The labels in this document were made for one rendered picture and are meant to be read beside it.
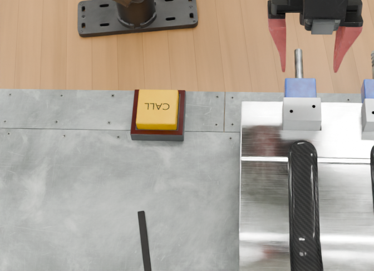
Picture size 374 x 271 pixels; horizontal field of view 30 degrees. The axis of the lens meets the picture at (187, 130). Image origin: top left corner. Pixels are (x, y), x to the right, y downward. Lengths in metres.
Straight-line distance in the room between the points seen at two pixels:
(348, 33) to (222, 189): 0.32
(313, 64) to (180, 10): 0.24
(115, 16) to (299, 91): 0.37
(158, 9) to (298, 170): 0.40
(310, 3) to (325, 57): 0.42
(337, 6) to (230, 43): 0.44
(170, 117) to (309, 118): 0.21
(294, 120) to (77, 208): 0.34
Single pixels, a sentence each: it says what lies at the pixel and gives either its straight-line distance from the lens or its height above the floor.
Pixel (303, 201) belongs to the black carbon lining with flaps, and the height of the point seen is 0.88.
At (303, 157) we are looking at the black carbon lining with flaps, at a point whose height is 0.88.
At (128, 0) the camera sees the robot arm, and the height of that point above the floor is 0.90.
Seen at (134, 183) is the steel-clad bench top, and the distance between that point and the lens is 1.03.
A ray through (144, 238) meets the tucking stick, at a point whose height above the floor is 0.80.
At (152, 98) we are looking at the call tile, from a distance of 1.05.
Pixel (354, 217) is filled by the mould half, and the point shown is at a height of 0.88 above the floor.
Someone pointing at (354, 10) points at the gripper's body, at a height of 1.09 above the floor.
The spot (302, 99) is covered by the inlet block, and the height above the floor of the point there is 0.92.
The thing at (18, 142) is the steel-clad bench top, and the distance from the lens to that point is 1.10.
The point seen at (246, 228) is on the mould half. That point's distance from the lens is 0.91.
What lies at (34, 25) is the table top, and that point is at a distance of 1.22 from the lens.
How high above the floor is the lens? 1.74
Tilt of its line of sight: 62 degrees down
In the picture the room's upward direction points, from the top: 7 degrees counter-clockwise
